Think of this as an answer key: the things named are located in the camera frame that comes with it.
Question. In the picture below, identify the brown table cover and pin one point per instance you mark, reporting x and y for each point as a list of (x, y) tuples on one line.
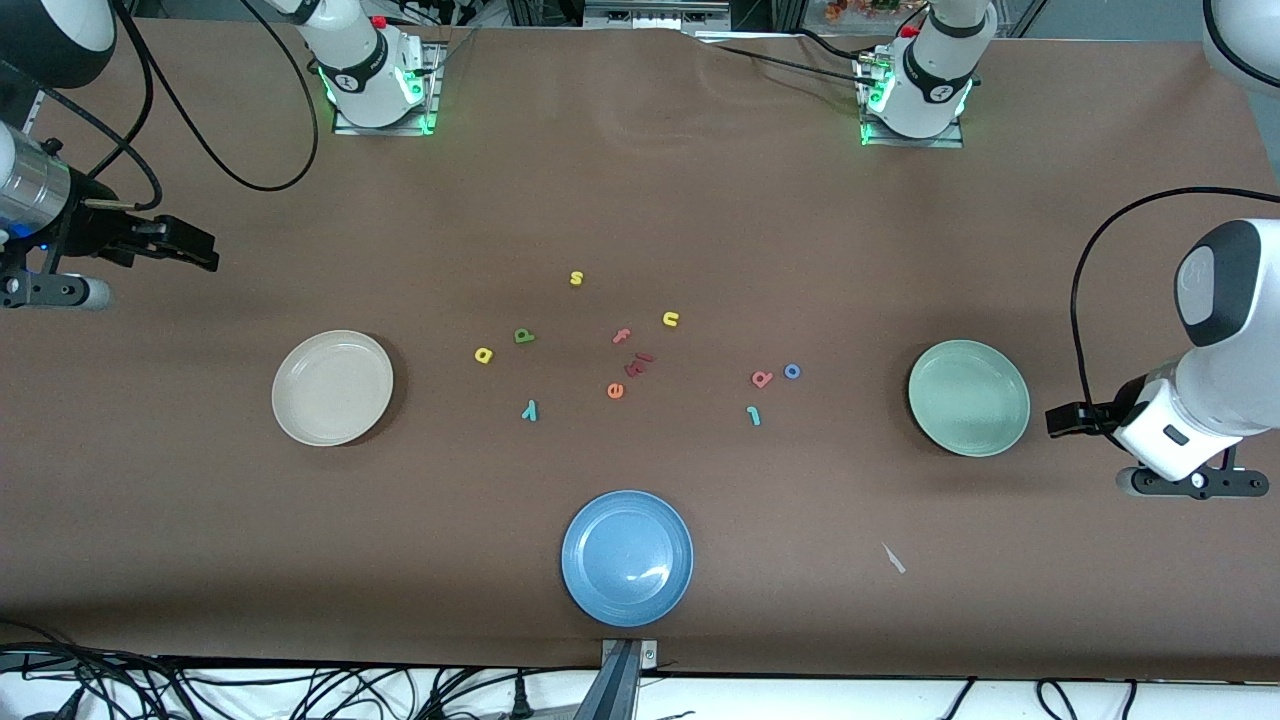
[(640, 200)]

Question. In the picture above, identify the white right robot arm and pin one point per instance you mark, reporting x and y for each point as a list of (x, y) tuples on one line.
[(365, 70)]

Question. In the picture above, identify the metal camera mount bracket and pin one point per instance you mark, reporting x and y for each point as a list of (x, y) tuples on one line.
[(622, 690)]

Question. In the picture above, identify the orange flower decoration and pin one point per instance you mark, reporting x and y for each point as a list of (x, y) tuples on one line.
[(860, 8)]

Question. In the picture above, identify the white paper scrap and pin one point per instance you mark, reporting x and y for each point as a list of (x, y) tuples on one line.
[(893, 558)]

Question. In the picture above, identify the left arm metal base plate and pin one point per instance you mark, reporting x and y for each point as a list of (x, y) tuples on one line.
[(915, 143)]

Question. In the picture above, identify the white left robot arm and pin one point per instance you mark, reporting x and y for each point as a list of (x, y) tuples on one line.
[(1230, 380)]

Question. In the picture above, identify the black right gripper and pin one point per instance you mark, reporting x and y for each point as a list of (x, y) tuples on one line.
[(93, 233)]

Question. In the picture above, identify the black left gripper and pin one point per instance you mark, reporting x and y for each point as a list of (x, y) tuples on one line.
[(1103, 415)]

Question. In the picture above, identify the beige plate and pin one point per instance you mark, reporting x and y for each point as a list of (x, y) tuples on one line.
[(332, 388)]

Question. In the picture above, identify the black power plug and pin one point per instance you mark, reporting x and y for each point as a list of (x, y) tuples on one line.
[(520, 700)]

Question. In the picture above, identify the green plate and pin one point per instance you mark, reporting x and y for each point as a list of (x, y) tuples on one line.
[(968, 398)]

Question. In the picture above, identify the blue plate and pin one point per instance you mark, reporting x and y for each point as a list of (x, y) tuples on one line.
[(627, 558)]

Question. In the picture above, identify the grey metal box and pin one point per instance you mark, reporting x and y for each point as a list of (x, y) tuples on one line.
[(650, 12)]

